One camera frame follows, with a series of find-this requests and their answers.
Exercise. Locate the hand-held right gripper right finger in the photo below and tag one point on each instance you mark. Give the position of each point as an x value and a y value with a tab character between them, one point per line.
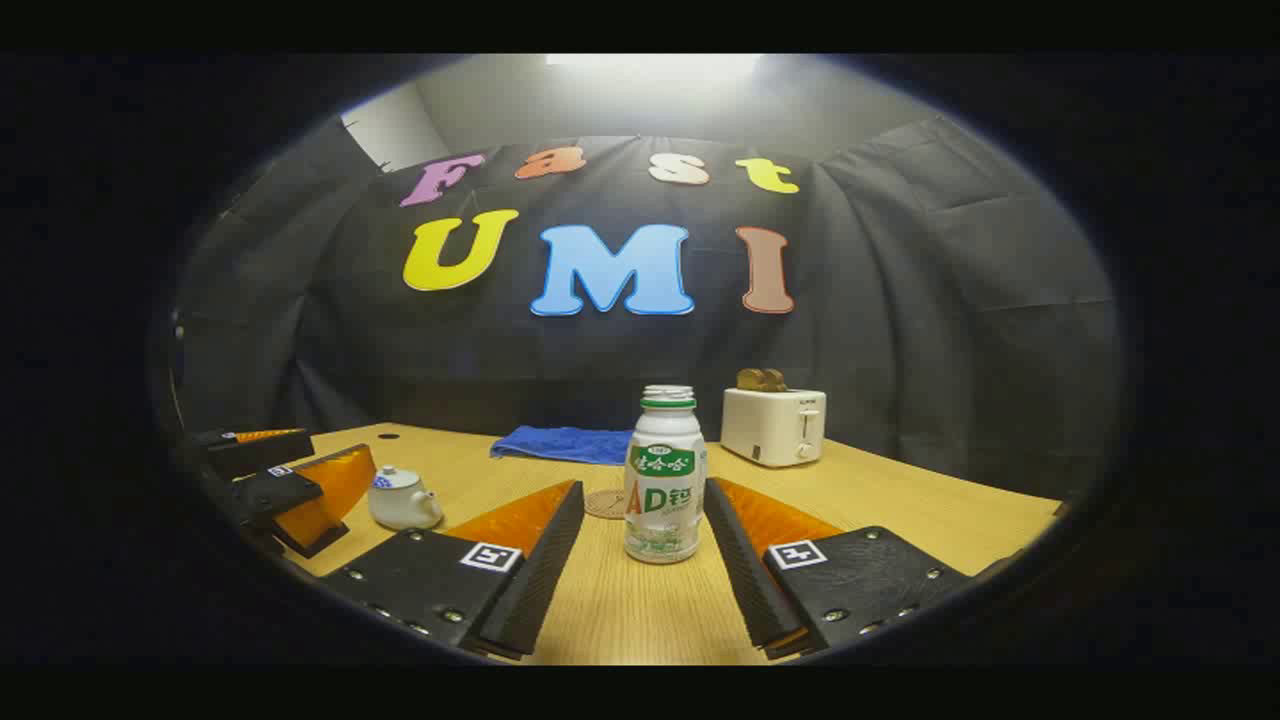
740	560

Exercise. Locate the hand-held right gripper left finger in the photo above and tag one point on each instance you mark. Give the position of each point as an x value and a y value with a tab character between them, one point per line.
545	560

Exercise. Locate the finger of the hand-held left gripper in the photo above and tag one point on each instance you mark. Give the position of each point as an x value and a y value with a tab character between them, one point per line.
250	450
280	495

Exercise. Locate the round wooden coaster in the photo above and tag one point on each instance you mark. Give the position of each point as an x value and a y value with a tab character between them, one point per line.
603	503

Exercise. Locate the white ceramic teacup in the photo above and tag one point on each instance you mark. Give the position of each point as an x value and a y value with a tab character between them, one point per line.
400	512

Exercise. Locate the white green-label water bottle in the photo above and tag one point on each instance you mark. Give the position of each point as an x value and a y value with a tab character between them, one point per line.
665	440

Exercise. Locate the blue towel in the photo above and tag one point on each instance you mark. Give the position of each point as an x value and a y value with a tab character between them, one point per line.
560	444

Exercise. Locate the white toaster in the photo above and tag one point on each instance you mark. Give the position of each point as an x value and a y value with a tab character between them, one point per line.
770	425

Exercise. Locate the brown toast slice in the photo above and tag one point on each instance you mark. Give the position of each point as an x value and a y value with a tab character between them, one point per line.
760	380

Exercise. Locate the black backdrop cloth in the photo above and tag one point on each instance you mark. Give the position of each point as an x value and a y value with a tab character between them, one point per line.
600	370

